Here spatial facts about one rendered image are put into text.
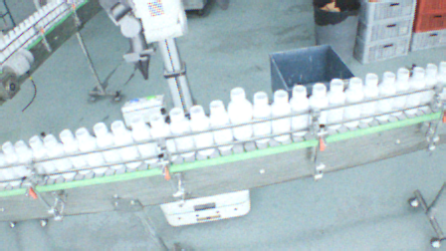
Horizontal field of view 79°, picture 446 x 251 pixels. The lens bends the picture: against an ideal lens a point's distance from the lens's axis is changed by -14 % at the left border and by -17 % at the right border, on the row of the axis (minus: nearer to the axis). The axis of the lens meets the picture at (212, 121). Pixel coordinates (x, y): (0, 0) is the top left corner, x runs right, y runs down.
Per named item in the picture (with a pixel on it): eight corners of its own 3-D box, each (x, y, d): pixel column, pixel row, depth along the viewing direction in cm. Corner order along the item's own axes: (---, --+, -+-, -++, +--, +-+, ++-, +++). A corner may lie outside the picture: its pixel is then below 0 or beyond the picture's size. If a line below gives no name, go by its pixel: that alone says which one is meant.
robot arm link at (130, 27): (128, -5, 95) (108, 13, 96) (122, -7, 84) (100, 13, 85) (151, 23, 99) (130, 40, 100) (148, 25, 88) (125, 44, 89)
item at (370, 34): (365, 46, 276) (367, 25, 261) (343, 29, 307) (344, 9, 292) (411, 36, 279) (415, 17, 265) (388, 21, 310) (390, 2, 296)
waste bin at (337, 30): (321, 78, 285) (323, 15, 243) (305, 55, 319) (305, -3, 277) (363, 71, 283) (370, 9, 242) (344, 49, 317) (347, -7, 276)
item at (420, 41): (411, 52, 297) (414, 33, 283) (390, 35, 328) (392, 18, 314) (449, 45, 298) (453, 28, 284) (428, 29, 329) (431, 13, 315)
